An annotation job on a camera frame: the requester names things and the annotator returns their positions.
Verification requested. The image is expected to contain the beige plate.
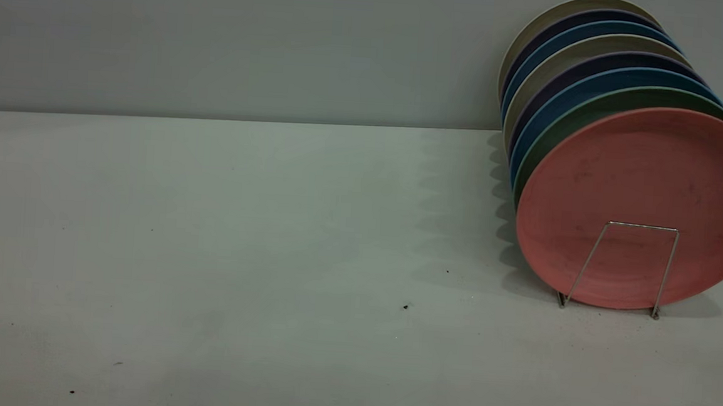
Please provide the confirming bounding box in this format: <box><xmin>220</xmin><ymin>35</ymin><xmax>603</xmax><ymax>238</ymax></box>
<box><xmin>502</xmin><ymin>27</ymin><xmax>694</xmax><ymax>164</ymax></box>
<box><xmin>496</xmin><ymin>0</ymin><xmax>663</xmax><ymax>112</ymax></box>

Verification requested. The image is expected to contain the purple plate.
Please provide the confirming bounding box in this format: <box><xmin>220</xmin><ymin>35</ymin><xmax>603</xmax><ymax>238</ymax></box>
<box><xmin>501</xmin><ymin>3</ymin><xmax>667</xmax><ymax>115</ymax></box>
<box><xmin>508</xmin><ymin>44</ymin><xmax>711</xmax><ymax>171</ymax></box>

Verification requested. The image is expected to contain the metal wire plate rack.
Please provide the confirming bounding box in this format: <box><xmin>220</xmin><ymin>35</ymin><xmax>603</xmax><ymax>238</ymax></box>
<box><xmin>556</xmin><ymin>218</ymin><xmax>682</xmax><ymax>321</ymax></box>

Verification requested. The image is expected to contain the blue plate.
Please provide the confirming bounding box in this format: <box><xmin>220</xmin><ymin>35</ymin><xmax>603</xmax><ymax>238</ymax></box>
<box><xmin>501</xmin><ymin>14</ymin><xmax>685</xmax><ymax>132</ymax></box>
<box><xmin>509</xmin><ymin>60</ymin><xmax>723</xmax><ymax>200</ymax></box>

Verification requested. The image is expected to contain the pink round plate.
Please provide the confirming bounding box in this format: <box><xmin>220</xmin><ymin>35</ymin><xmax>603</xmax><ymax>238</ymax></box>
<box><xmin>511</xmin><ymin>99</ymin><xmax>723</xmax><ymax>316</ymax></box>

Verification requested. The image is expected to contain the green plate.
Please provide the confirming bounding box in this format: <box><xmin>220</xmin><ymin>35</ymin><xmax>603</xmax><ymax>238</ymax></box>
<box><xmin>512</xmin><ymin>79</ymin><xmax>723</xmax><ymax>221</ymax></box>

